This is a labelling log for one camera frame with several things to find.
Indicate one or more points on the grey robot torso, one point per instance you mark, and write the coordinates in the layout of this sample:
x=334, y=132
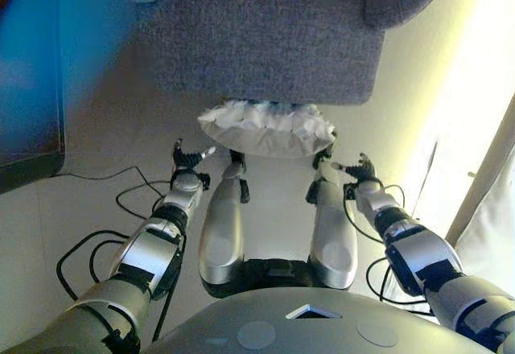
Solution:
x=301, y=330

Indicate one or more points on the white cloth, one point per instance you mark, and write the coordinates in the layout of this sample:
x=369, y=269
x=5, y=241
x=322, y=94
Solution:
x=495, y=229
x=265, y=137

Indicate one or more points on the silver left robot leg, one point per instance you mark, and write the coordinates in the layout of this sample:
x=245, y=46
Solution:
x=221, y=229

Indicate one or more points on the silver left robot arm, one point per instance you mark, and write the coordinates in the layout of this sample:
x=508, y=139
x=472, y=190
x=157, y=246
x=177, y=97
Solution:
x=145, y=249

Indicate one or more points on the wooden pole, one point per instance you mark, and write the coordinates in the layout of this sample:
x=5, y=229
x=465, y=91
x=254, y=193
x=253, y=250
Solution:
x=479, y=173

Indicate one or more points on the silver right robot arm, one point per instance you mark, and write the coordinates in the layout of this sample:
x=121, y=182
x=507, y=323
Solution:
x=422, y=253

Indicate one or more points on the grey round armchair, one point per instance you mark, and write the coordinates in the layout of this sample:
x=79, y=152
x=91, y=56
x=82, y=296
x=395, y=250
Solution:
x=261, y=36

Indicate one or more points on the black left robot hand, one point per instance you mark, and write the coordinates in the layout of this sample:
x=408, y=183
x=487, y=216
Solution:
x=187, y=161

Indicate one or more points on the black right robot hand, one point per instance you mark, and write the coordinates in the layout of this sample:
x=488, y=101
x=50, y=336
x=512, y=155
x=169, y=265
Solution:
x=362, y=171

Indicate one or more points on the glossy dark panel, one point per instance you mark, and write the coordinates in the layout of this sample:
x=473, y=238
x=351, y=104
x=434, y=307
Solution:
x=28, y=88

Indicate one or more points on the white hanging cloth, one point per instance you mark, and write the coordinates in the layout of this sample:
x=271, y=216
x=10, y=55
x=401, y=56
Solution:
x=495, y=229

